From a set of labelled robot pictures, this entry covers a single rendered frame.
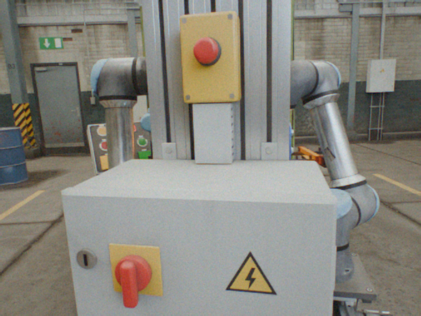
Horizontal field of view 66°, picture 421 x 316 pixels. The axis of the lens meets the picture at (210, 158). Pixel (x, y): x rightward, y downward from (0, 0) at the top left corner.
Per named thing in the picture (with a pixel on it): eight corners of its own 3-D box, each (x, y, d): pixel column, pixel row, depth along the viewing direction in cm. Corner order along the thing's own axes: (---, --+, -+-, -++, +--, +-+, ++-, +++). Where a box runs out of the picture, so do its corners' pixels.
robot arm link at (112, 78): (143, 234, 99) (135, 52, 94) (96, 234, 100) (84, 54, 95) (153, 223, 111) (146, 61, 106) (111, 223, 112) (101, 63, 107)
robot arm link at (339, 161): (328, 232, 101) (280, 69, 106) (353, 219, 110) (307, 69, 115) (364, 231, 92) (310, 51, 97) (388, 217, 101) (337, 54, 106)
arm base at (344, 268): (359, 284, 88) (361, 251, 86) (302, 280, 91) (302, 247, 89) (348, 257, 102) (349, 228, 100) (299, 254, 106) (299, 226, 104)
